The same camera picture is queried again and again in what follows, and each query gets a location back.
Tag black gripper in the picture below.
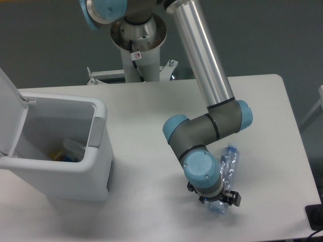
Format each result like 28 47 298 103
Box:
187 179 239 207

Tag crushed clear plastic bottle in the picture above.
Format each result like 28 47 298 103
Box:
208 143 240 215

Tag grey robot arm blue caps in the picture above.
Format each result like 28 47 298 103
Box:
79 1 253 206

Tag white trash can body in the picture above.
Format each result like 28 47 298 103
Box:
1 92 113 201

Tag yellow blue trash in bin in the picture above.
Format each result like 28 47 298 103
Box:
49 150 74 162

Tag white trash can lid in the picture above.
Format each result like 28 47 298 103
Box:
1 71 36 156

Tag black device at edge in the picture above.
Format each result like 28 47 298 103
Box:
305 204 322 230

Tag white furniture piece right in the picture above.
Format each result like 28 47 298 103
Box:
299 85 322 133

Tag black cable on pedestal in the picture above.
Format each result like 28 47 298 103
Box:
128 39 147 83

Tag white metal mounting frame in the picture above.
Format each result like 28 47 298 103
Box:
86 58 179 85

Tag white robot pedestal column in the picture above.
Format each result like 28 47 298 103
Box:
111 14 167 83

